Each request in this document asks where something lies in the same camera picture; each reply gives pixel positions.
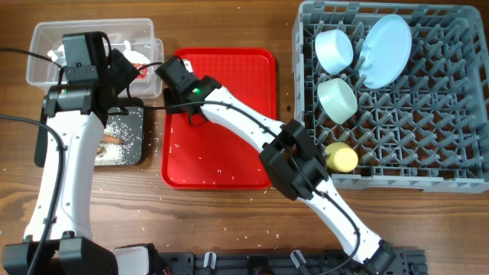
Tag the red plastic tray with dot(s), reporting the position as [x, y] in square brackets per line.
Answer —
[201, 155]

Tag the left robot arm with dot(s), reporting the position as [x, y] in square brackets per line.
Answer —
[58, 238]

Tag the white crumpled tissue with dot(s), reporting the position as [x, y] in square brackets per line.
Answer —
[58, 55]

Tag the pale blue bowl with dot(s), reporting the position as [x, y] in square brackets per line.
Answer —
[334, 51]

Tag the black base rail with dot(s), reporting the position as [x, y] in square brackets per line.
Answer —
[406, 262]

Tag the yellow plastic cup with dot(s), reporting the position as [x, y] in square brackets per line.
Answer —
[341, 157]

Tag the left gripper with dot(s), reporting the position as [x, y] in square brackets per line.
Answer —
[122, 72]

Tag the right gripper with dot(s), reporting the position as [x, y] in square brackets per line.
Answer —
[169, 107]

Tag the grey-blue dishwasher rack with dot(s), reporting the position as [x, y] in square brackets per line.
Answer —
[428, 129]

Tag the pale green bowl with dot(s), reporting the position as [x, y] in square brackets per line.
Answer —
[337, 99]

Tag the white rice pile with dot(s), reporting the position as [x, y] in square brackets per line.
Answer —
[122, 141]

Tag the large pale blue plate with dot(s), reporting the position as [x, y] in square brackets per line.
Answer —
[385, 51]

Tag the clear plastic waste bin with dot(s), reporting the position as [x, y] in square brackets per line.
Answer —
[48, 36]

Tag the brown root vegetable piece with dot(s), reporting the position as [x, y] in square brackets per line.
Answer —
[112, 140]

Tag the red snack wrapper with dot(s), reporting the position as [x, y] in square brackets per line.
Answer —
[142, 73]

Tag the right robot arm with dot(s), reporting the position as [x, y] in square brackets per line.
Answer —
[291, 160]

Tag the black waste tray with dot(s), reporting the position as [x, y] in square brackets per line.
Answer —
[130, 133]

